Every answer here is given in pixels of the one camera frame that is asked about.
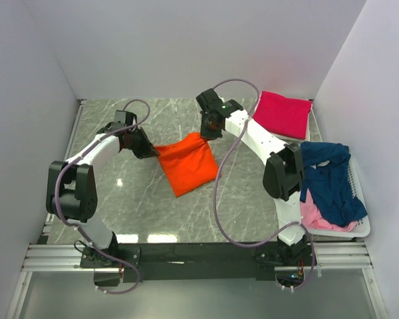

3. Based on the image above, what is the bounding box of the orange t-shirt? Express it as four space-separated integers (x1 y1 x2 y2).
156 132 218 197

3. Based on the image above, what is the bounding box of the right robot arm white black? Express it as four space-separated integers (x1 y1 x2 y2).
196 88 307 265

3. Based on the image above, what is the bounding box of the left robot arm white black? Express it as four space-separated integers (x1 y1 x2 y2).
46 110 160 267

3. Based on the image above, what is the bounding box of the folded magenta t-shirt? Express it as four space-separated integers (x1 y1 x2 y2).
253 91 313 140

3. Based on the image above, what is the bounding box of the folded white t-shirt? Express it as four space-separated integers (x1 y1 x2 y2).
271 111 309 140

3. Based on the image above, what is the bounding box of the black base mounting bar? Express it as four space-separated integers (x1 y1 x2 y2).
80 241 317 286

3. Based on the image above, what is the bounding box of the navy blue t-shirt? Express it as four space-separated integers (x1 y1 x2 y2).
300 142 356 227

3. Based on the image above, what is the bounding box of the light pink t-shirt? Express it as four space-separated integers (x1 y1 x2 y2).
300 190 358 232

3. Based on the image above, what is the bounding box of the white plastic laundry basket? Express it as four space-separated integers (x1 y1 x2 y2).
308 157 370 240

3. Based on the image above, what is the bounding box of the aluminium frame rail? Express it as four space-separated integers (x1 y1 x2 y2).
21 242 373 272

